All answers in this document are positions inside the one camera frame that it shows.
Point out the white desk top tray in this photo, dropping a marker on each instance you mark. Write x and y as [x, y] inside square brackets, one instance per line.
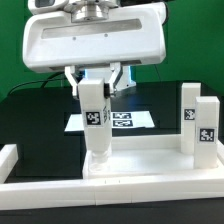
[141, 156]

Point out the fiducial marker sheet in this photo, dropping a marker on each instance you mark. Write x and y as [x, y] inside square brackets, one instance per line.
[120, 120]

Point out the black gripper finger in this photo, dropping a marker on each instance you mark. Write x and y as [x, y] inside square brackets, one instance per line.
[70, 73]
[110, 87]

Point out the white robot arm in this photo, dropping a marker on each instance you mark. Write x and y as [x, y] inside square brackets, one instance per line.
[73, 35]

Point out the white left fence piece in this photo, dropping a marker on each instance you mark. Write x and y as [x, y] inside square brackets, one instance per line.
[8, 159]

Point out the white front fence rail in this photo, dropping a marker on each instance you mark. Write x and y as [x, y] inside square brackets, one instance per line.
[51, 194]

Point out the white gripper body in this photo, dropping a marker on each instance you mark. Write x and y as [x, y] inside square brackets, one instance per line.
[93, 34]

